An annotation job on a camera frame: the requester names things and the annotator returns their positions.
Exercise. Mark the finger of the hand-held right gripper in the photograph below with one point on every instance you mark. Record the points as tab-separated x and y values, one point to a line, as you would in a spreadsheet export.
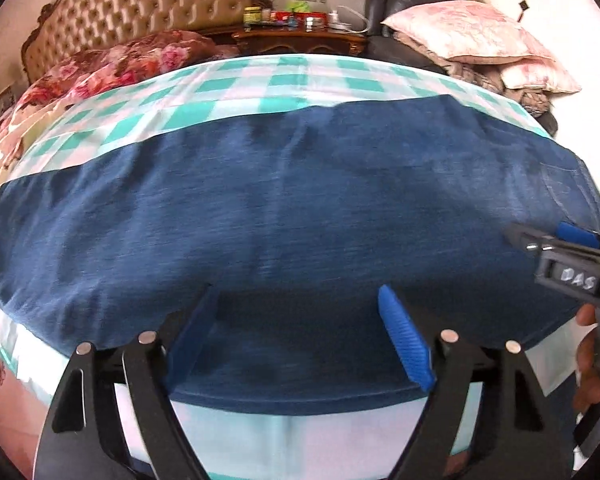
575	234
527	240

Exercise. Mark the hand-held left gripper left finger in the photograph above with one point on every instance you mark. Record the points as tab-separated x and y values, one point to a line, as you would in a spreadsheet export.
195	332

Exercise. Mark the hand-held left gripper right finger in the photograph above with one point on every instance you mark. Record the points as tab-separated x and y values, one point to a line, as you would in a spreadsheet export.
405	340

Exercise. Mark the blue denim pants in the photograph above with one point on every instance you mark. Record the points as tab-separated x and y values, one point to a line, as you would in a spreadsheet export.
290	220

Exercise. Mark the person's right hand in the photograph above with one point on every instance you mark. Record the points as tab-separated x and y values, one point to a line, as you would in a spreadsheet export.
587	360

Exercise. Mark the small pink floral pillow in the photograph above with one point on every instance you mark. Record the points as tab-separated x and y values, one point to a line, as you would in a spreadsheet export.
540	76

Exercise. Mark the brown plaid blanket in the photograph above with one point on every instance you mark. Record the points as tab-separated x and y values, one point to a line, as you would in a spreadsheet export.
480	77

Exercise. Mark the large pink floral pillow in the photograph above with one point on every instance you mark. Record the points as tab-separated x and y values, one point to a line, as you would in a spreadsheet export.
465	30

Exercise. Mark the green white checkered bed sheet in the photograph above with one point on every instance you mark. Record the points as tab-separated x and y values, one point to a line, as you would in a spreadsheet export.
190	110

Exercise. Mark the red floral blanket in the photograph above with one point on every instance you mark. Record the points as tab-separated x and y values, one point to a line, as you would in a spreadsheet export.
130	60

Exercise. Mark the white power strip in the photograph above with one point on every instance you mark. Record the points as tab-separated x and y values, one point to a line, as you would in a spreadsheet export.
339	22

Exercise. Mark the dark wooden nightstand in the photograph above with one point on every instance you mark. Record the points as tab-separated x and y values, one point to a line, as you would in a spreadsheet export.
300	37

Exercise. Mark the red box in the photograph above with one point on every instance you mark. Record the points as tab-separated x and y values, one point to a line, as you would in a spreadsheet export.
300	17

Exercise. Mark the small yellow-lidded jar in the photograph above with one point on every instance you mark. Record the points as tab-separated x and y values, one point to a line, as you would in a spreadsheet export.
252	16

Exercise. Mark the green plastic bag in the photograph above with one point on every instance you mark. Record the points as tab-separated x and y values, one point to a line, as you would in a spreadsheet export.
299	6

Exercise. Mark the tufted beige headboard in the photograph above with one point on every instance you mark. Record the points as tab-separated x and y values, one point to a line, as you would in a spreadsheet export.
140	5

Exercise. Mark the dark hanging wall ornament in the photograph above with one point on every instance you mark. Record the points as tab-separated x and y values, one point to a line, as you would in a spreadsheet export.
524	5

